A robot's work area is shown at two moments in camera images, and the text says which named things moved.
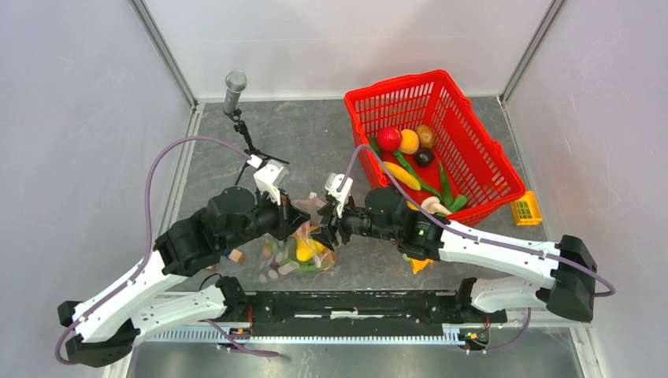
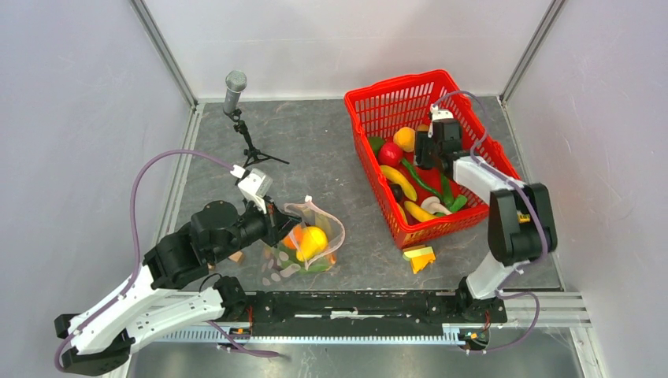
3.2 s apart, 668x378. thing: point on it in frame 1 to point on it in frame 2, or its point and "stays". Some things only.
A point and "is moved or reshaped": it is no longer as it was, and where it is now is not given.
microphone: x=235 y=82 stays
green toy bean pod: x=311 y=266 is moved or reshaped
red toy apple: x=389 y=138 to x=390 y=154
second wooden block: x=235 y=255 stays
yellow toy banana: x=402 y=176 is moved or reshaped
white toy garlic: x=432 y=205 stays
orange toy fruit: x=410 y=142 stays
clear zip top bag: x=299 y=251 stays
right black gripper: x=326 y=235 to x=421 y=143
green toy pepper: x=452 y=202 stays
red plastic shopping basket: x=418 y=132 stays
